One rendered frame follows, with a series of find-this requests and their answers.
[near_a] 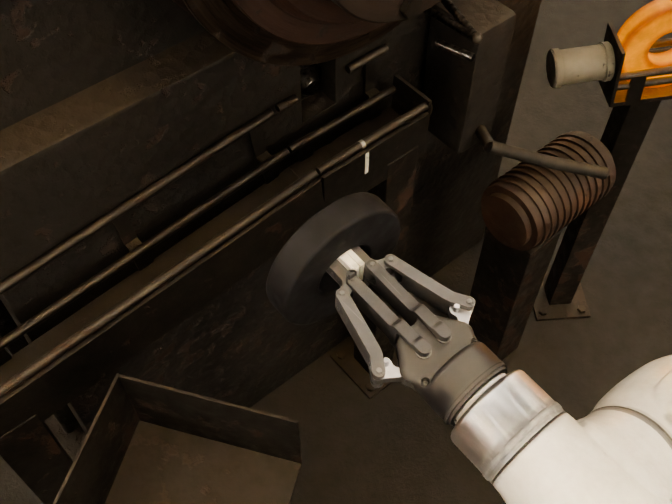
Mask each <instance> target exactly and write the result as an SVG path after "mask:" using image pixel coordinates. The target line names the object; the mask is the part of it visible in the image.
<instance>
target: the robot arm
mask: <svg viewBox="0 0 672 504"><path fill-rule="evenodd" d="M326 272H327V273H328V274H329V275H330V276H331V277H332V278H333V279H334V280H335V281H336V282H337V283H338V284H339V285H340V286H341V287H340V288H339V289H338V290H337V291H336V298H335V308H336V310H337V312H338V313H339V315H340V317H341V319H342V321H343V322H344V324H345V326H346V328H347V329H348V331H349V333H350V335H351V337H352V338H353V340H354V342H355V344H356V345H357V347H358V349H359V351H360V353H361V354H362V356H363V358H364V360H365V362H366V363H367V365H368V369H369V376H370V383H371V385H372V386H373V387H374V388H380V387H382V386H383V383H388V382H399V381H401V383H402V384H403V385H404V386H406V387H408V388H411V389H413V390H415V391H416V392H418V393H419V394H420V396H421V397H422V398H423V400H424V401H425V402H426V403H427V404H428V405H429V406H430V407H431V408H432V409H433V410H434V411H435V412H436V413H437V414H438V416H439V417H440V418H441V419H442V420H443V421H444V422H445V423H446V424H447V425H455V426H454V428H453V430H452V432H451V440H452V442H453V443H454V444H455V445H456V446H457V447H458V448H459V449H460V451H461V452H462V453H463V454H464V455H465V456H466V457H467V458H468V459H469V460H470V461H471V462H472V463H473V464H474V465H475V467H476V468H477V469H478V470H479V471H480V472H481V473H482V475H483V477H484V478H485V479H486V480H487V481H489V482H490V483H491V484H492V485H493V486H494V487H495V489H496V490H497V491H498V492H499V494H500V495H501V497H502V498H503V500H504V501H505V503H506V504H672V355H668V356H664V357H661V358H659V359H656V360H653V361H651V362H649V363H647V364H645V365H644V366H642V367H640V368H639V369H637V370H636V371H634V372H633V373H631V374H630V375H628V376H627V377H626V378H624V379H623V380H622V381H620V382H619V383H618V384H617V385H615V386H614V387H613V388H612V389H611V390H610V391H609V392H607V393H606V394H605V395H604V396H603V397H602V398H601V399H600V400H599V402H598V403H597V404H596V406H595V407H594V409H593V410H592V411H591V412H590V413H589V414H588V415H587V416H586V417H584V418H581V419H578V420H575V419H574V418H573V417H571V416H570V415H569V414H568V413H567V412H565V411H564V410H563V409H562V406H561V405H560V404H559V403H558V402H555V401H554V400H553V399H552V398H551V397H550V396H549V395H548V394H547V393H546V392H545V391H544V390H543V389H542V388H541V387H540V386H538V385H537V384H536V383H535V382H534V381H533V380H532V379H531V378H530V377H529V376H528V375H527V374H526V373H525V372H524V371H522V370H514V371H512V372H510V373H508V374H507V366H506V365H505V364H504V363H503V362H502V361H501V360H500V359H499V358H498V357H497V356H496V355H495V354H494V353H493V352H492V351H491V350H490V349H489V348H488V347H487V346H486V345H485V344H484V343H482V342H480V341H479V340H477V338H476V337H475V335H474V332H473V329H472V327H471V326H470V325H469V319H470V317H471V314H472V311H473V309H474V306H475V299H474V298H473V297H471V296H467V295H464V294H460V293H456V292H453V291H451V290H450V289H448V288H446V287H445V286H443V285H442V284H440V283H438V282H437V281H435V280H433V279H432V278H430V277H429V276H427V275H425V274H424V273H422V272H421V271H419V270H417V269H416V268H414V267H412V266H411V265H409V264H408V263H406V262H404V261H403V260H401V259H400V258H398V257H396V256H395V255H393V254H388V255H386V256H385V258H383V259H380V260H374V259H372V258H370V257H369V256H368V255H367V254H366V253H365V252H364V251H363V250H362V249H361V248H360V247H359V246H356V247H354V248H352V249H350V250H348V251H346V252H345V253H344V254H342V255H341V256H340V257H339V258H337V259H336V260H335V261H334V262H333V263H332V264H331V266H330V267H329V268H328V269H327V271H326ZM363 275H364V276H365V280H364V282H365V283H364V282H363V281H362V280H363ZM367 283H369V284H370V285H371V286H372V287H373V288H374V289H375V290H376V291H377V292H378V293H379V294H380V295H381V296H382V297H383V298H384V299H385V300H386V301H387V302H388V303H389V304H390V305H391V306H392V307H393V309H394V310H395V311H396V312H397V313H398V314H399V315H400V316H401V317H402V318H403V319H404V320H403V319H400V318H398V317H397V316H396V315H395V314H394V313H393V312H392V311H391V309H390V308H389V307H388V306H387V305H386V304H385V303H384V302H383V301H382V300H381V299H380V298H379V297H378V296H377V295H376V294H375V293H374V292H373V291H372V290H371V289H370V288H369V287H368V286H367V285H366V284H367ZM405 289H406V290H408V291H409V292H411V293H412V294H414V295H415V296H417V297H419V298H420V299H422V300H423V301H425V302H427V303H428V304H430V305H431V306H433V307H434V308H436V309H438V310H439V311H441V312H443V313H445V314H447V315H449V317H450V319H449V318H445V317H441V316H436V315H434V314H433V313H432V312H431V311H430V310H429V309H428V308H427V307H426V306H425V305H424V304H420V303H419V302H418V301H417V300H416V299H415V298H414V297H413V296H411V295H410V294H409V293H408V292H407V291H406V290H405ZM357 307H358V308H359V309H360V310H361V311H362V312H363V313H364V314H365V315H366V316H367V317H368V318H369V319H370V320H371V321H372V322H373V323H374V324H375V325H376V326H377V327H378V328H379V329H380V330H381V331H382V332H383V333H384V334H385V336H386V337H387V338H388V339H389V342H390V343H391V345H392V346H393V347H394V348H395V349H396V356H397V365H398V367H395V366H394V365H393V364H392V362H391V360H390V359H389V358H387V357H385V358H384V357H383V353H382V350H381V348H380V346H379V344H378V343H377V341H376V339H375V337H374V336H373V334H372V332H371V330H370V329H369V327H368V325H367V324H366V322H365V320H364V318H363V317H362V315H361V313H360V311H359V310H358V308H357Z"/></svg>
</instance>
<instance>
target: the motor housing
mask: <svg viewBox="0 0 672 504"><path fill-rule="evenodd" d="M537 152H538V153H542V154H546V155H549V156H554V157H559V158H564V159H569V160H574V161H579V162H586V163H590V164H595V165H599V166H604V167H608V168H609V169H610V175H609V177H608V178H607V179H599V178H594V177H589V176H585V175H580V174H575V173H570V172H565V171H560V170H555V169H550V168H545V167H541V166H538V165H534V164H530V163H526V162H520V163H519V164H518V165H517V166H515V167H513V168H512V169H511V170H509V171H507V172H506V173H505V174H504V175H502V176H500V177H499V178H498V179H496V180H494V181H493V182H492V183H490V184H489V186H488V187H487V189H486V190H485V191H484V192H483V194H482V198H481V211H482V216H483V220H484V222H485V224H486V226H487V229H486V233H485V237H484V241H483V245H482V249H481V253H480V257H479V261H478V265H477V269H476V273H475V277H474V281H473V285H472V289H471V293H470V296H471V297H473V298H474V299H475V306H474V309H473V311H472V314H471V317H470V319H469V325H470V326H471V327H472V329H473V332H474V335H475V337H476V338H477V340H479V341H480V342H482V343H484V344H485V345H486V346H487V347H488V348H489V349H490V350H491V351H492V352H493V353H494V354H495V355H496V356H497V357H498V358H499V359H500V360H501V361H502V360H503V359H504V358H506V357H507V356H508V355H509V354H510V353H512V352H513V351H514V350H515V349H517V348H518V345H519V342H520V340H521V337H522V334H523V332H524V329H525V327H526V324H527V321H528V319H529V316H530V313H531V311H532V308H533V305H534V303H535V300H536V297H537V295H538V292H539V290H540V287H541V284H542V282H543V279H544V276H545V274H546V271H547V268H548V266H549V263H550V260H551V258H552V255H553V252H554V250H555V247H556V245H557V242H558V239H559V237H560V234H561V232H560V231H559V230H561V229H562V228H563V227H565V226H566V225H567V224H569V223H570V222H571V221H573V220H574V219H575V218H576V217H578V216H579V215H581V214H582V213H583V212H585V211H586V210H587V209H588V208H590V207H591V206H593V205H594V204H595V203H596V202H598V201H599V200H600V199H601V198H603V197H604V196H606V195H607V194H608V193H609V191H610V189H611V188H612V187H613V185H614V183H615V180H616V167H615V163H614V160H613V157H612V155H611V153H610V151H609V150H608V148H607V147H606V146H605V145H604V144H603V143H602V142H601V141H600V140H599V139H597V138H596V137H594V136H592V135H591V134H588V133H586V132H582V131H571V132H568V133H564V134H562V135H560V136H558V137H557V138H555V139H554V140H552V141H551V142H550V143H548V144H546V145H545V146H544V147H543V148H541V149H539V150H538V151H537Z"/></svg>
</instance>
